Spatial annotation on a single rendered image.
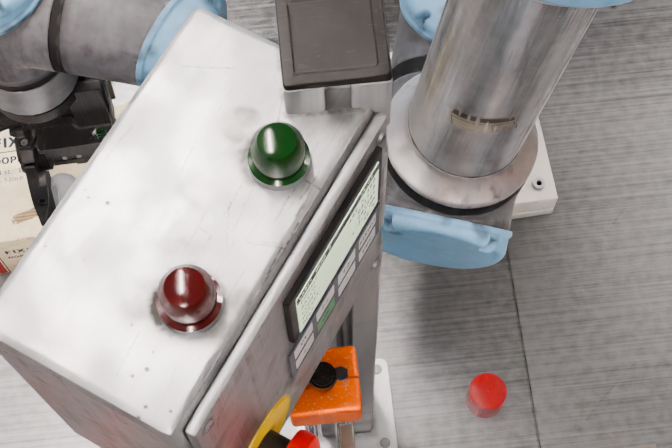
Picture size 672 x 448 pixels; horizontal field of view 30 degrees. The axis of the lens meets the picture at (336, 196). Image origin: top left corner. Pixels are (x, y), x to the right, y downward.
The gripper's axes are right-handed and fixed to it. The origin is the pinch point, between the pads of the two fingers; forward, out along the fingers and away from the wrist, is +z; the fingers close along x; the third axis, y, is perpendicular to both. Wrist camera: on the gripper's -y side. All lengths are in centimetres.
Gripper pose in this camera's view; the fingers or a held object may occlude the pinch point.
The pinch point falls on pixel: (55, 182)
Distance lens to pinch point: 119.2
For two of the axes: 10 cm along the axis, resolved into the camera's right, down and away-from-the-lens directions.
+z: -0.1, 3.9, 9.2
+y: 9.9, -1.3, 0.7
